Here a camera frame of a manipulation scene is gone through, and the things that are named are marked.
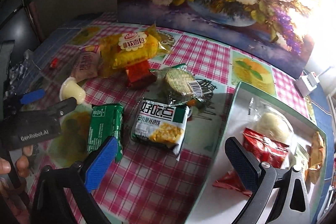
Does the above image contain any pink white snack packet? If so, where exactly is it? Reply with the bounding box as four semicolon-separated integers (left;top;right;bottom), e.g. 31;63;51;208
71;45;101;83

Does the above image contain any crumpled blue white wrapper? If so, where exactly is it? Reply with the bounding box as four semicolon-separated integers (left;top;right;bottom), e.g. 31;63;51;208
9;50;33;90

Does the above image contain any yellow soft bread bag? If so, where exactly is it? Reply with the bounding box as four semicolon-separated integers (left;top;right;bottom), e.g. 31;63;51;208
98;24;171;78

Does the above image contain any white jelly cup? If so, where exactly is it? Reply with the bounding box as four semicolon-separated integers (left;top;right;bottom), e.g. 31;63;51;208
59;77;86;105

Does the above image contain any white power adapter plug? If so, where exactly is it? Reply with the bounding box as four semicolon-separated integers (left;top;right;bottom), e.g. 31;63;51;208
294;71;319;97

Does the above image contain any dark screen frame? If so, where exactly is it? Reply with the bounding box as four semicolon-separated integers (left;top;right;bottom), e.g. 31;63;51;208
1;0;45;66

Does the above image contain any green rimmed white box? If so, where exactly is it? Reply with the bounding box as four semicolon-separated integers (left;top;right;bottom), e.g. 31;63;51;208
186;82;334;223

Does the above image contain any red foil snack packet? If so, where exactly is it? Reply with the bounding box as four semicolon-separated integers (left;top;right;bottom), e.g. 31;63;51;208
213;127;289;197

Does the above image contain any clear wrapped round wafer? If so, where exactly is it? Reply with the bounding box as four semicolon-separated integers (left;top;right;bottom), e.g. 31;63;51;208
149;63;206;106

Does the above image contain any person's left hand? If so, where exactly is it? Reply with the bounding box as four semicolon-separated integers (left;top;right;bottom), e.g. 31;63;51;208
1;145;34;194

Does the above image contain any checkered fruit print tablecloth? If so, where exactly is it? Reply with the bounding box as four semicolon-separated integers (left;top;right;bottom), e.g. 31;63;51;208
15;12;336;224

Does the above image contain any red brown foil candy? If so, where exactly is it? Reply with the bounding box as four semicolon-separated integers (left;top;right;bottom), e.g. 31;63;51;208
126;60;157;89

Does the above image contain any orange cracker packet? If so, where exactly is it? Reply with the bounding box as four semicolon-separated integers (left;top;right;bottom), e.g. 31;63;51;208
307;131;326;184

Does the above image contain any clear wrapped white bun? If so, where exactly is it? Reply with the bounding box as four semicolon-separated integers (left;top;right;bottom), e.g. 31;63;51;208
248;97;294;145

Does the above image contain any white green cookie packet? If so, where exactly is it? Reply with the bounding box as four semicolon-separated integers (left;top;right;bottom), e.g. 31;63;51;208
130;98;190;160

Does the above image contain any dark green snack packet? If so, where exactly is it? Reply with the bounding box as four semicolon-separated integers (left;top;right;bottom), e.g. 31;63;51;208
87;103;124;162

